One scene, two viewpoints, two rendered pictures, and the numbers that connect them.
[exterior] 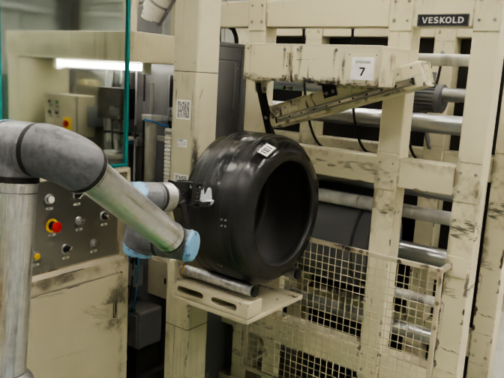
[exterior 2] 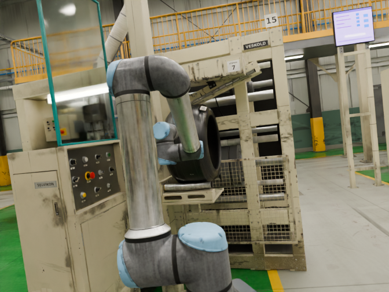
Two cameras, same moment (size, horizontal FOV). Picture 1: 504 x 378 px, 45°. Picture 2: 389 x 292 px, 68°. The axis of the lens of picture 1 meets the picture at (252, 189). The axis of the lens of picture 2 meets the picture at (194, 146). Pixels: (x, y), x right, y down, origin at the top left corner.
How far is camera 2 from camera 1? 0.84 m
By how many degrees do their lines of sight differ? 21
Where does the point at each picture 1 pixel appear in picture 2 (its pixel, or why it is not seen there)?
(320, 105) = (208, 92)
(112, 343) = not seen: hidden behind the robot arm
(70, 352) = (110, 253)
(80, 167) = (183, 77)
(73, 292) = (106, 215)
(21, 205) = (147, 108)
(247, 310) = (212, 194)
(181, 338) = not seen: hidden behind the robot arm
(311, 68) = (205, 72)
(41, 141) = (161, 60)
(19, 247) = (151, 135)
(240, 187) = (198, 127)
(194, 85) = not seen: hidden behind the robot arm
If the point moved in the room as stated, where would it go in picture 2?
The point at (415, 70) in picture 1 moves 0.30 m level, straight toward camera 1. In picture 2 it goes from (254, 65) to (268, 54)
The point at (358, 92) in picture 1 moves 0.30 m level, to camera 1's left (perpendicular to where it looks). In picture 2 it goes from (227, 81) to (191, 84)
